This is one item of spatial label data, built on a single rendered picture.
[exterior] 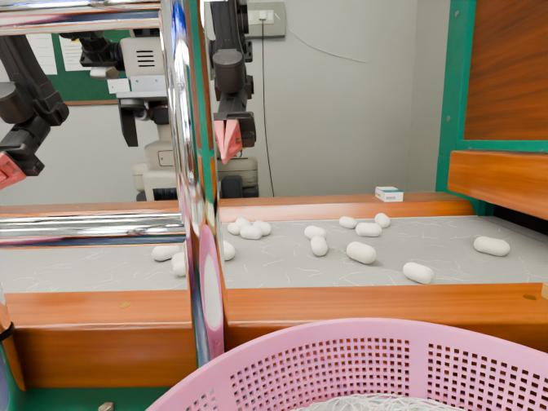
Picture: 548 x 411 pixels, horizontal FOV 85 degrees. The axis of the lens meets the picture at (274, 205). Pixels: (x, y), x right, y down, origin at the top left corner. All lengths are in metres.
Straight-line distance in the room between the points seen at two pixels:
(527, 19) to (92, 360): 0.67
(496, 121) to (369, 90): 2.03
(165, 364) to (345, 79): 2.46
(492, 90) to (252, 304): 0.56
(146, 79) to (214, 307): 0.96
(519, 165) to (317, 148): 2.10
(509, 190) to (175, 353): 0.43
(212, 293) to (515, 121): 0.54
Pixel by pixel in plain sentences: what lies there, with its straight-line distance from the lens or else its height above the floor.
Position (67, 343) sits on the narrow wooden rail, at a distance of 0.28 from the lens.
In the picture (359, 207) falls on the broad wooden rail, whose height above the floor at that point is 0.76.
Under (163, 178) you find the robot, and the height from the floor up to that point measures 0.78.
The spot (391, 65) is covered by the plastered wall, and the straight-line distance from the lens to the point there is 2.72.
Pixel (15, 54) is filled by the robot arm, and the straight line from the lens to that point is 0.86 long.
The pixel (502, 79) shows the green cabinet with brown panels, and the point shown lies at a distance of 0.65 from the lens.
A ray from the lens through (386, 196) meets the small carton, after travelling 0.61.
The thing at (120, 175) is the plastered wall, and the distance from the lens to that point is 2.70.
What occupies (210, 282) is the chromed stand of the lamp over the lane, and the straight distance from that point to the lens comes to 0.19.
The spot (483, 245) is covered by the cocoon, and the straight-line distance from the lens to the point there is 0.46.
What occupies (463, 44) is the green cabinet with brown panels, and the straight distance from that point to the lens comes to 0.74.
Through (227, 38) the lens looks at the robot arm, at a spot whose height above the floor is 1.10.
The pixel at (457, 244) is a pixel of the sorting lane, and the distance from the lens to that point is 0.49.
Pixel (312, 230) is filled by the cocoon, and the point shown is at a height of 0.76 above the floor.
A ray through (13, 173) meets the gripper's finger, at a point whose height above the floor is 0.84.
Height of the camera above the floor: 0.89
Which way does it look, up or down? 12 degrees down
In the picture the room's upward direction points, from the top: 2 degrees counter-clockwise
